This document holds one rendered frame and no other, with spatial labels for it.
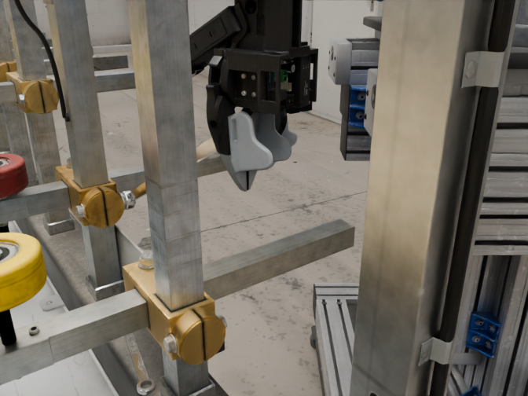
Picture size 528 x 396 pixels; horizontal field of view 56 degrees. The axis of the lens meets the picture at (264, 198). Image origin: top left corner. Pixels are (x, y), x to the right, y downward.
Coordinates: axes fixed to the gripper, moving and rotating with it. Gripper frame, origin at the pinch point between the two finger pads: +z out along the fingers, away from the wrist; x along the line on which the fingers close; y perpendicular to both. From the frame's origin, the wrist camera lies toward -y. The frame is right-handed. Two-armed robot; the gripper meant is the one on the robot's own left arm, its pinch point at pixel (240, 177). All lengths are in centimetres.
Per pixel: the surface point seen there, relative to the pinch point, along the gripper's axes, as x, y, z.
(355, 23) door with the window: 341, -143, 7
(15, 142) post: 13, -68, 11
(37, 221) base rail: 5, -52, 21
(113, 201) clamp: -3.3, -17.9, 6.0
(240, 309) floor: 82, -64, 92
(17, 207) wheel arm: -10.5, -27.7, 6.7
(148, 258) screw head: -9.3, -5.5, 7.6
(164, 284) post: -13.3, 1.0, 6.2
